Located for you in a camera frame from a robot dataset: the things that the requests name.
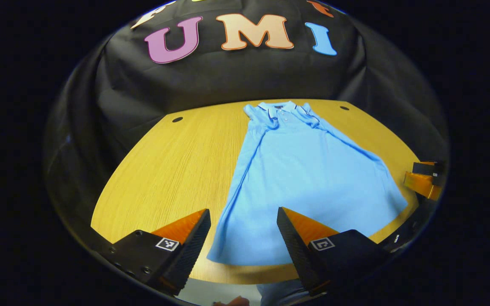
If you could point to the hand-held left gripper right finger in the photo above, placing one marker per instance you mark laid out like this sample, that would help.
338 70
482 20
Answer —
296 255

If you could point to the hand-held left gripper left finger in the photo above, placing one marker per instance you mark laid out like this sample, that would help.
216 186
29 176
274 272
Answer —
192 255

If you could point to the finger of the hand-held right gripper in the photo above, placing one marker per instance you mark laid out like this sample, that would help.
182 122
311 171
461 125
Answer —
428 168
421 185

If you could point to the light blue T-shirt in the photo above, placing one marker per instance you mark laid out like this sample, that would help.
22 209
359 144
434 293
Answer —
309 178

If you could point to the person's blue trousers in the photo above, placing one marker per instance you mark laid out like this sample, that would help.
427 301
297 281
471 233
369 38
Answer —
279 293

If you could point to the black backdrop cloth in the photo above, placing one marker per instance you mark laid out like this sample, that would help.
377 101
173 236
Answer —
236 76

